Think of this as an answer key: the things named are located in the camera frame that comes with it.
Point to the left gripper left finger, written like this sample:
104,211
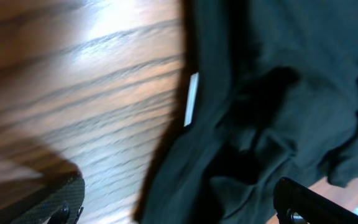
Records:
60,201

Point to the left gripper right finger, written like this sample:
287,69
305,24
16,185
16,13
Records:
295,203

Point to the black t-shirt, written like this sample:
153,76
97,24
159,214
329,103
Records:
277,97

